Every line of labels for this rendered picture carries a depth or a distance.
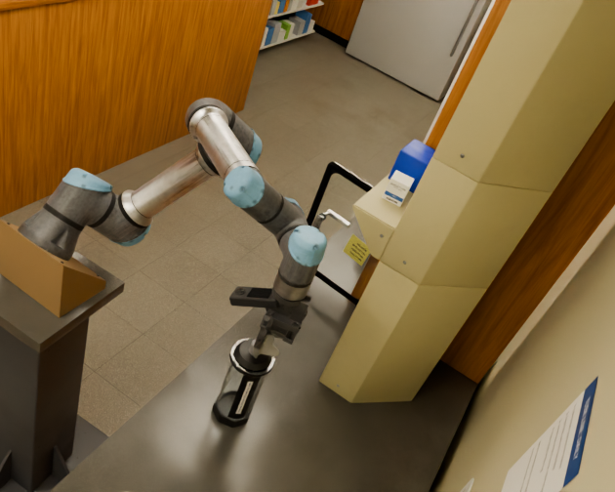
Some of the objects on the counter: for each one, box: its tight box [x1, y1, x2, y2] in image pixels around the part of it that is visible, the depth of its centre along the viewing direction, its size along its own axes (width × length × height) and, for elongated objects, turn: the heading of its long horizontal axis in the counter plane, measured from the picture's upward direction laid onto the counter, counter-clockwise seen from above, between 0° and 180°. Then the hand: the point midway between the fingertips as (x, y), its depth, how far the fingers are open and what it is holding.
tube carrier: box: [217, 338, 275, 420], centre depth 151 cm, size 11×11×21 cm
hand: (257, 346), depth 143 cm, fingers open, 3 cm apart
